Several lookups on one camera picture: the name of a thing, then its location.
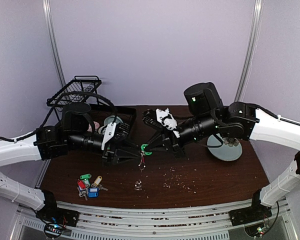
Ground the green key tag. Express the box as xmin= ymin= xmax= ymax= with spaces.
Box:
xmin=80 ymin=173 xmax=92 ymax=181
xmin=139 ymin=143 xmax=153 ymax=156

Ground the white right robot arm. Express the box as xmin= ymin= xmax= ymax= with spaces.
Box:
xmin=141 ymin=82 xmax=300 ymax=221

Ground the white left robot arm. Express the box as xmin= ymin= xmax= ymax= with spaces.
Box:
xmin=0 ymin=102 xmax=141 ymax=222

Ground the silver keys bunch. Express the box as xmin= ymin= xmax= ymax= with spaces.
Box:
xmin=77 ymin=185 xmax=109 ymax=201

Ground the yellow blue patterned bowl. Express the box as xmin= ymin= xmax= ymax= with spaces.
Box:
xmin=98 ymin=125 xmax=107 ymax=136

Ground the light blue bowl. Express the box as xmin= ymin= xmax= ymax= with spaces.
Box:
xmin=103 ymin=115 xmax=124 ymax=127

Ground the red patterned bowl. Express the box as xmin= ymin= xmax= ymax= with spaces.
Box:
xmin=88 ymin=121 xmax=100 ymax=133

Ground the blue key tag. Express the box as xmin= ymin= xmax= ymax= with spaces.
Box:
xmin=88 ymin=188 xmax=99 ymax=198

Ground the light blue flower plate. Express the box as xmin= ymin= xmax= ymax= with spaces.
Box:
xmin=207 ymin=134 xmax=243 ymax=162

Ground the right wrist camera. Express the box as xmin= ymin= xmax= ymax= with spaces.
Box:
xmin=142 ymin=108 xmax=180 ymax=138

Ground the black wire dish rack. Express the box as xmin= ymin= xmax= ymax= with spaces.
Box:
xmin=46 ymin=75 xmax=137 ymax=133

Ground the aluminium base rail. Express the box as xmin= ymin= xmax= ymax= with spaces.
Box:
xmin=10 ymin=199 xmax=299 ymax=240

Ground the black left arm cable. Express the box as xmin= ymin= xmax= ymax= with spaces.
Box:
xmin=0 ymin=91 xmax=117 ymax=146

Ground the left aluminium wall post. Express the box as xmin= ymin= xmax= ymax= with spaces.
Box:
xmin=42 ymin=0 xmax=66 ymax=87

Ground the aluminium wall post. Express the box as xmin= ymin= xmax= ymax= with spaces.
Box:
xmin=42 ymin=0 xmax=66 ymax=87
xmin=234 ymin=0 xmax=264 ymax=102

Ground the right aluminium wall post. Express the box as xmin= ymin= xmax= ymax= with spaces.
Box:
xmin=234 ymin=0 xmax=264 ymax=102

